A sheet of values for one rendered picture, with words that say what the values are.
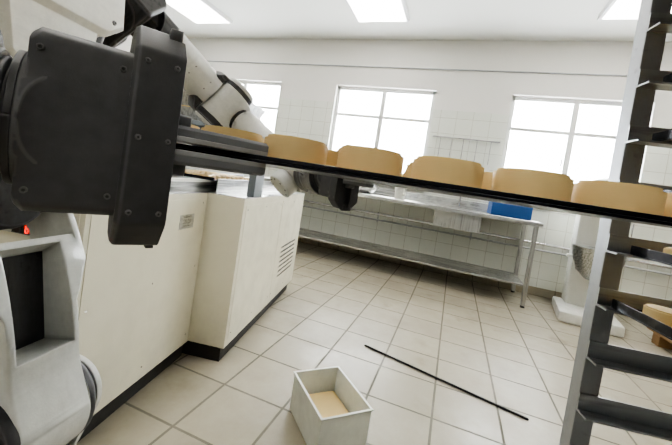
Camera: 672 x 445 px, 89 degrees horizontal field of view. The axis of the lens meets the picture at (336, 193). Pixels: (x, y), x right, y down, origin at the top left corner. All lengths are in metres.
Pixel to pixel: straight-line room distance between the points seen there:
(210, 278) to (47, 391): 1.22
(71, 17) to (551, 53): 4.78
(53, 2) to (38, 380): 0.52
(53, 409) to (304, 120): 4.78
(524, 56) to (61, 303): 4.84
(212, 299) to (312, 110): 3.77
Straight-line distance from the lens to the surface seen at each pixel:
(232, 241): 1.75
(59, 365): 0.70
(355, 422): 1.52
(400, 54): 5.04
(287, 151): 0.25
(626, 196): 0.28
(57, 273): 0.70
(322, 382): 1.73
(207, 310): 1.89
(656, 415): 0.83
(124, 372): 1.63
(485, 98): 4.78
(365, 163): 0.24
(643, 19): 0.80
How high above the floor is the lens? 1.00
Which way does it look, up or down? 2 degrees down
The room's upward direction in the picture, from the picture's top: 9 degrees clockwise
